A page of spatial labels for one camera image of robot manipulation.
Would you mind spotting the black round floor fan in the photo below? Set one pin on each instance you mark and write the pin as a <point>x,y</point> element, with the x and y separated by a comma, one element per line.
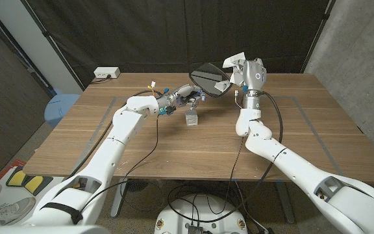
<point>137,184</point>

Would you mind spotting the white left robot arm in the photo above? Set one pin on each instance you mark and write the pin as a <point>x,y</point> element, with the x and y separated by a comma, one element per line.
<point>109,156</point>

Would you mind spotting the white table leg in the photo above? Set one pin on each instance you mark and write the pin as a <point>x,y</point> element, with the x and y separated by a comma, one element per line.
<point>119,195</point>

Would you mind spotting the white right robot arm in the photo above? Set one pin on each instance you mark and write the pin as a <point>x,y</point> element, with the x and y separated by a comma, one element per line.
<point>304,175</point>

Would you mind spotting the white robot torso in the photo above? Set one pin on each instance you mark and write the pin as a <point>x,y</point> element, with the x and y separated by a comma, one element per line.
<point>44,230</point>

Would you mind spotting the white power strip box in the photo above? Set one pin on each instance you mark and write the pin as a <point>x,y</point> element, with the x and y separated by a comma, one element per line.
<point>106,72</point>

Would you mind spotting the blue round stool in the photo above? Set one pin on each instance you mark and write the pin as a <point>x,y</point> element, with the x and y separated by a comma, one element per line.
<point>58,109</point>

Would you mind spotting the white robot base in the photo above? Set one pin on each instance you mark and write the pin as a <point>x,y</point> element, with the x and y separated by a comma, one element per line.
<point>203,214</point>

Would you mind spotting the black backdrop stand pole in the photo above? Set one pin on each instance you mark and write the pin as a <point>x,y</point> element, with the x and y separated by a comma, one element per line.
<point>318,34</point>
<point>52,44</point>

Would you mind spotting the white paper napkin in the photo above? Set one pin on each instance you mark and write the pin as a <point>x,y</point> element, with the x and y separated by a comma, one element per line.
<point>234,60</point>

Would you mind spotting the translucent white cube block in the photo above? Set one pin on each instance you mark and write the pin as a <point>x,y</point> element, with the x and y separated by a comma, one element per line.
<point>191,120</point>

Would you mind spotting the yellow and black floor mat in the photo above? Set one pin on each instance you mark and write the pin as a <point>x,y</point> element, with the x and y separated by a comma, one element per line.
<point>18,178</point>

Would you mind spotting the grey table leg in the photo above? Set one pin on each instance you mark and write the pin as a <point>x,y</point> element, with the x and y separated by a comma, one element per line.
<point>286,208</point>

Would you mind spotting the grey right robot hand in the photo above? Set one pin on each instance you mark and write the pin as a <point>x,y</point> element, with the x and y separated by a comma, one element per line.
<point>253,76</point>

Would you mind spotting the black backdrop curtain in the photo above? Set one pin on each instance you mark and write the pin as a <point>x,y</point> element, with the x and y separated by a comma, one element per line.
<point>174,32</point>

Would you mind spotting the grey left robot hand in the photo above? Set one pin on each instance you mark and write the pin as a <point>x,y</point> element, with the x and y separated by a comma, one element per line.
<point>180,96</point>

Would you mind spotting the white floor board red edge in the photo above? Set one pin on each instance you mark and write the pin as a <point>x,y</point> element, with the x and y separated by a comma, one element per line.
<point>11,191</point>

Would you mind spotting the black hand mirror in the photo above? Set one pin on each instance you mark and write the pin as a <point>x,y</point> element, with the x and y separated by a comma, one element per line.
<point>208,76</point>

